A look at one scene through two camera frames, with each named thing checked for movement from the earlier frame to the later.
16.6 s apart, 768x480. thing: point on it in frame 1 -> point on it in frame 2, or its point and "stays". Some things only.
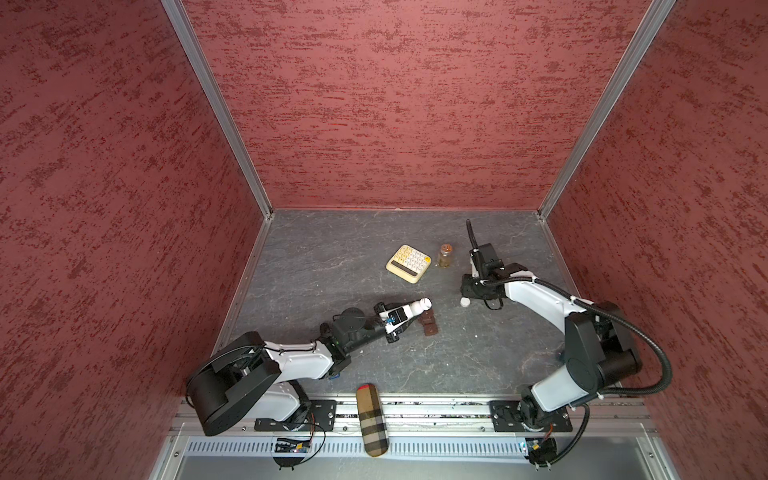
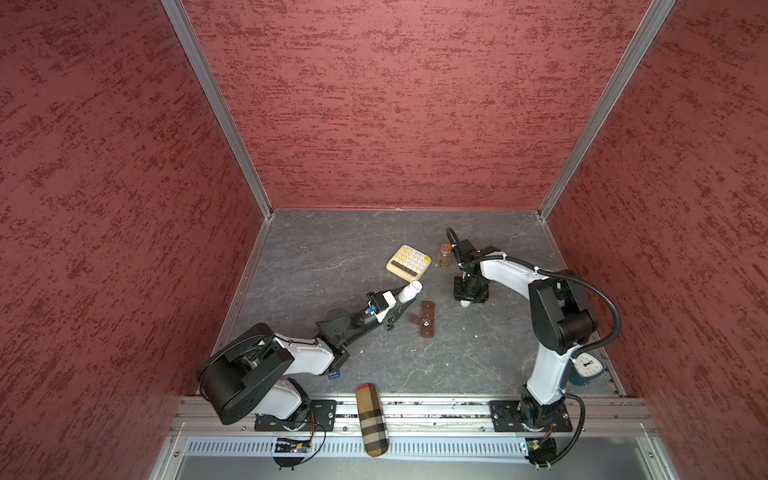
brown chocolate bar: x=427 y=319 stays
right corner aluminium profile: x=658 y=19 stays
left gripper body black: x=379 y=307 -> x=387 y=325
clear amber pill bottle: x=444 y=258 stays
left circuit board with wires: x=291 y=452 stays
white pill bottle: x=419 y=306 -> x=410 y=291
